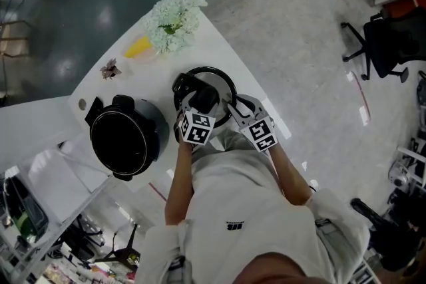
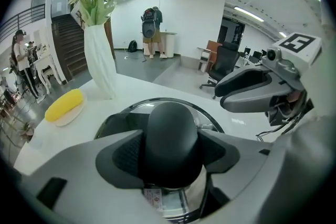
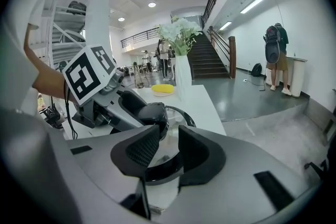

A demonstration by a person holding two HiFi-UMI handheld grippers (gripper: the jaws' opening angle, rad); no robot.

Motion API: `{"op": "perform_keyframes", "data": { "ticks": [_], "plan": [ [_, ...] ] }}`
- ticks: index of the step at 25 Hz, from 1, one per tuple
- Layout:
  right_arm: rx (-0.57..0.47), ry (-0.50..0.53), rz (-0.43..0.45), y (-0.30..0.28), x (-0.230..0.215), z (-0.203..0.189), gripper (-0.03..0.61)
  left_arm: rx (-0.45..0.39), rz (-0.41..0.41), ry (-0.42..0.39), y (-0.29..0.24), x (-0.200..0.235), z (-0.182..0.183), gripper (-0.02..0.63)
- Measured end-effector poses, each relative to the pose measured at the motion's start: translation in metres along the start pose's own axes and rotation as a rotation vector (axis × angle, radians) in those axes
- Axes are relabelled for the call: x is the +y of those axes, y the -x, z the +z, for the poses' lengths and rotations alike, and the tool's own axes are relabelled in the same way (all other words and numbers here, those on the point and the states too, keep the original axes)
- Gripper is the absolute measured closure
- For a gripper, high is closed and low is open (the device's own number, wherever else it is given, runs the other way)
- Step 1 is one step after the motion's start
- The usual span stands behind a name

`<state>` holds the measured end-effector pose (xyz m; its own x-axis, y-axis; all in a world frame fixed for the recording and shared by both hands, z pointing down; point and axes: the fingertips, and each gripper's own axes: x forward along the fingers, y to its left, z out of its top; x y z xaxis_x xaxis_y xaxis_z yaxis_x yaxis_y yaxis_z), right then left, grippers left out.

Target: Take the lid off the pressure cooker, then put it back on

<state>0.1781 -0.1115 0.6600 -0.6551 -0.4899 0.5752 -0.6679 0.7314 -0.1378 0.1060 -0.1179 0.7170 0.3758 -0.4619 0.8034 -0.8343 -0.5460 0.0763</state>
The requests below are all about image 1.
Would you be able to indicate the wooden table with legs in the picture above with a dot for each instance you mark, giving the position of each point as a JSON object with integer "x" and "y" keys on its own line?
{"x": 15, "y": 40}

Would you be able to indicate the white flower bouquet in vase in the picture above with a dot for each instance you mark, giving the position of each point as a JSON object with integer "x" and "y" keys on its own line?
{"x": 173, "y": 23}

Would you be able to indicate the person's white shirt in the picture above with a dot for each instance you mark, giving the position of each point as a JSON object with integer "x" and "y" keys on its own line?
{"x": 249, "y": 219}

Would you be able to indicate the grey round camera device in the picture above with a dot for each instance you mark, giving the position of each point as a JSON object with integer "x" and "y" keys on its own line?
{"x": 399, "y": 178}

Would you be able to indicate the white equipment rack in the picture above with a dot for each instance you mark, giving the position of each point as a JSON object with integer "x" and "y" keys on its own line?
{"x": 414, "y": 166}

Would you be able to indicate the white metal shelf rack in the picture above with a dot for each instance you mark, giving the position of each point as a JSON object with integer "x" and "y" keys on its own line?
{"x": 50, "y": 183}

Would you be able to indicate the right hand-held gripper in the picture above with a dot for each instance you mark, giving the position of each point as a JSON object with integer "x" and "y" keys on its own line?
{"x": 261, "y": 134}

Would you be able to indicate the person's left forearm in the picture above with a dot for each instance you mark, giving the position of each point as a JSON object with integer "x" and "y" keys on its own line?
{"x": 179, "y": 189}

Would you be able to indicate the black pressure cooker pot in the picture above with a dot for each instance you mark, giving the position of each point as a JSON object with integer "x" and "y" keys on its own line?
{"x": 118, "y": 141}

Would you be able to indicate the person's right forearm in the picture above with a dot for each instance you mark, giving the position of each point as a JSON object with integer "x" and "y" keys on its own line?
{"x": 289, "y": 176}

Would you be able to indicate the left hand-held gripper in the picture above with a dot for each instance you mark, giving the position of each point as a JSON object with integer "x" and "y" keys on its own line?
{"x": 198, "y": 131}

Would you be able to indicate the small pink potted plant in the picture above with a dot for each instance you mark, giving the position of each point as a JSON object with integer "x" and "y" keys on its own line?
{"x": 110, "y": 69}

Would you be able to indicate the cooker lid with black handle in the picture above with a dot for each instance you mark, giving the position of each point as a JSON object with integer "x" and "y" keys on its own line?
{"x": 216, "y": 81}

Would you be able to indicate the white square table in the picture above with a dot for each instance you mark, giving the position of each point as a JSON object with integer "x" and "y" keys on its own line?
{"x": 156, "y": 80}

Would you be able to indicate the black appliance with green window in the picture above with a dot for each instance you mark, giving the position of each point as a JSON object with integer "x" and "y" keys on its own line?
{"x": 23, "y": 213}

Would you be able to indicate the yellow corn cob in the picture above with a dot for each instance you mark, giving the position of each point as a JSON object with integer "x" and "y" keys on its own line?
{"x": 138, "y": 47}

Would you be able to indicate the black folding stand with tray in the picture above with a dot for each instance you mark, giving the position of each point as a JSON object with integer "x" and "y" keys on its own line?
{"x": 123, "y": 252}

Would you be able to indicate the person's grey trousers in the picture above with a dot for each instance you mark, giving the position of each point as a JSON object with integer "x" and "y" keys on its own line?
{"x": 239, "y": 146}

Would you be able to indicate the black mesh office chair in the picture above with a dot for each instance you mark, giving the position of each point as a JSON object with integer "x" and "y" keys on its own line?
{"x": 389, "y": 40}

